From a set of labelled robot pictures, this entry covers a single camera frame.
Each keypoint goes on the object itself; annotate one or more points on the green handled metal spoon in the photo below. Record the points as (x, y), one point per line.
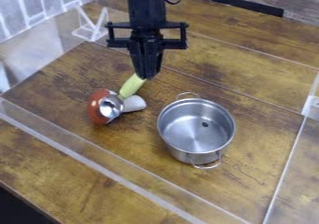
(120, 98)

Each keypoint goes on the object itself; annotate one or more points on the black wall strip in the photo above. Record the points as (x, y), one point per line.
(252, 6)

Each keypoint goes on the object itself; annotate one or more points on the clear acrylic right panel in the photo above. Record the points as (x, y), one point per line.
(295, 199)

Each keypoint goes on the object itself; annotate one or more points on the small steel pot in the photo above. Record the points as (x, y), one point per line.
(196, 128)

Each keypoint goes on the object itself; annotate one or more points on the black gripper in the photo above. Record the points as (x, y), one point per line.
(140, 34)

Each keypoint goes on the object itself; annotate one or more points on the clear acrylic triangle bracket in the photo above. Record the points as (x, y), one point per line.
(89, 30)

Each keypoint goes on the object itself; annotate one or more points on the clear acrylic front barrier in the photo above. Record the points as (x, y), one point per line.
(152, 187)

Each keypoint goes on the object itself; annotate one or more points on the red toy mushroom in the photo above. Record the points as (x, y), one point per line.
(92, 107)

